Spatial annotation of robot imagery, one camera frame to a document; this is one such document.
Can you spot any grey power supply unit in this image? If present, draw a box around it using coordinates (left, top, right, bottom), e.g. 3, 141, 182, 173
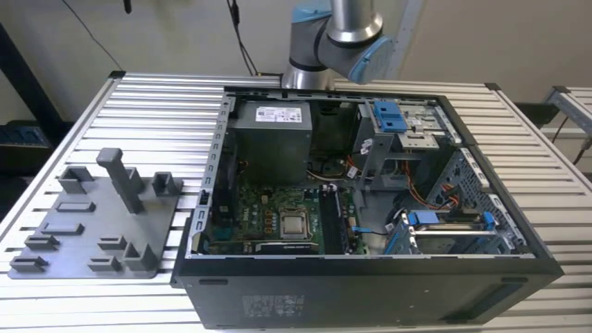
227, 100, 314, 187

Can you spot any round black speaker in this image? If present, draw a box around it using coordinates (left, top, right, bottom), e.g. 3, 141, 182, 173
313, 157, 346, 178

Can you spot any CPU socket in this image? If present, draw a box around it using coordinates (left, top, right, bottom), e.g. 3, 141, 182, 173
275, 205, 311, 243

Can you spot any green motherboard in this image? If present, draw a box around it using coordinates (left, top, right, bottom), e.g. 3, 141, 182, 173
202, 183, 370, 257

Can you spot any silver CPU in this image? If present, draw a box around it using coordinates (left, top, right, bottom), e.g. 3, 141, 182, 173
282, 215, 307, 237

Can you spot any grey metal disk bay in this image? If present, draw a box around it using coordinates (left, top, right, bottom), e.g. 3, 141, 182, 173
349, 98, 463, 192

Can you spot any black graphics card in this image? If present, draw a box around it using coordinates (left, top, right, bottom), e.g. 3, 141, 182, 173
251, 241, 321, 257

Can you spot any blue disk carrier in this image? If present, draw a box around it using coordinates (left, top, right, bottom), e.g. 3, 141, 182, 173
371, 99, 409, 135

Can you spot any black open PC case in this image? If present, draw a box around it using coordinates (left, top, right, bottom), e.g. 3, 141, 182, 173
167, 85, 566, 330

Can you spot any grey parts rack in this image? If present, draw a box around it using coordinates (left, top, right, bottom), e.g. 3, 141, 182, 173
6, 147, 185, 280

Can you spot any hard disk in blue carrier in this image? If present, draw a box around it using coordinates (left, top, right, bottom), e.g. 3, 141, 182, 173
385, 209, 503, 257

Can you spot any metal slat side table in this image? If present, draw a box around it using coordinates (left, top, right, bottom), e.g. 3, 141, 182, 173
538, 85, 592, 139

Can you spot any blue plug with black wire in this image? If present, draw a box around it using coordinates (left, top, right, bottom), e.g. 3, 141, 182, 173
351, 225, 391, 237

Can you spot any orange wire bundle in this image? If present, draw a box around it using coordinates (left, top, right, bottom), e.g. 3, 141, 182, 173
399, 158, 461, 211

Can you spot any thin black cable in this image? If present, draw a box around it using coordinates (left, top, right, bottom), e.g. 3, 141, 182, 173
225, 0, 258, 76

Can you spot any black stand post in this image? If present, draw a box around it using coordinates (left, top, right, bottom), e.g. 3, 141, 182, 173
0, 22, 65, 124

